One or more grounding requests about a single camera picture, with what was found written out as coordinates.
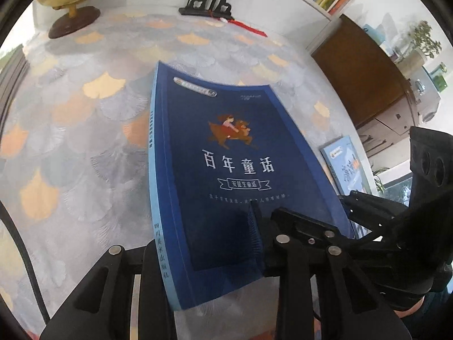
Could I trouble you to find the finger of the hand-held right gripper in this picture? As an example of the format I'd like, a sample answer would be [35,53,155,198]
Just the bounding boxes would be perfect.
[271,207,354,246]
[341,190,407,235]

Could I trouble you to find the leaf print tablecloth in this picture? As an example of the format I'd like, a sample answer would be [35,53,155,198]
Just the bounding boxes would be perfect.
[0,10,354,340]

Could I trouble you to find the person's right forearm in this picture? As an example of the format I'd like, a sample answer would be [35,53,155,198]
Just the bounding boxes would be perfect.
[418,281,453,328]

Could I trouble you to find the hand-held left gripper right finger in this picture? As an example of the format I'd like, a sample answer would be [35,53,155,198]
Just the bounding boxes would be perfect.
[247,206,404,340]

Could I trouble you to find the dark blue fairy tale book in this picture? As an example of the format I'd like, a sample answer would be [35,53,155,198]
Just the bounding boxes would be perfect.
[148,61,356,310]

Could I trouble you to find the brown wooden cabinet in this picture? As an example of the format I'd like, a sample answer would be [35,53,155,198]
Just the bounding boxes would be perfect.
[311,14,418,128]

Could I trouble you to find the red tassel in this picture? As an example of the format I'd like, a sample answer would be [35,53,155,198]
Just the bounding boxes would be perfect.
[210,10,268,38]

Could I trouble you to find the cardboard box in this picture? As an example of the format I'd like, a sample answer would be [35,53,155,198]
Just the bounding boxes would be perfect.
[357,103,423,151]

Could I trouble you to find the light blue book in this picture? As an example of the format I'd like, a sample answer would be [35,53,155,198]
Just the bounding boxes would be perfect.
[320,135,376,238]

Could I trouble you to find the dark framed window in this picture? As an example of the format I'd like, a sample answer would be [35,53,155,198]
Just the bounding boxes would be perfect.
[380,175,413,208]

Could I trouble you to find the white appliance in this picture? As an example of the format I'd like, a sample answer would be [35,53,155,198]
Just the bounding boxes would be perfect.
[407,67,442,123]

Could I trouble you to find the small green box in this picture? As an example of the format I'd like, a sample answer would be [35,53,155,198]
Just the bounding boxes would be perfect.
[432,63,449,90]

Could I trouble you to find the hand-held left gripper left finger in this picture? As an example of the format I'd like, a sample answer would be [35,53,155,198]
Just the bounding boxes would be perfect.
[40,237,178,340]

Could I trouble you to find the potted green plant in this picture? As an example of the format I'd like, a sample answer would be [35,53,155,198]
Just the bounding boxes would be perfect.
[396,19,443,75]

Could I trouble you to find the pile of books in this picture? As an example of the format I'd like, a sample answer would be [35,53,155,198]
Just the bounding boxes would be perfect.
[0,44,31,109]

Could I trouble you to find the black cable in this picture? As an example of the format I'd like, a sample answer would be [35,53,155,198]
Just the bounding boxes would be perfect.
[0,200,50,321]

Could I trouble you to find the person's right hand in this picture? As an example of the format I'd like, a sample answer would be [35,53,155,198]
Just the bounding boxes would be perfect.
[393,296,425,321]

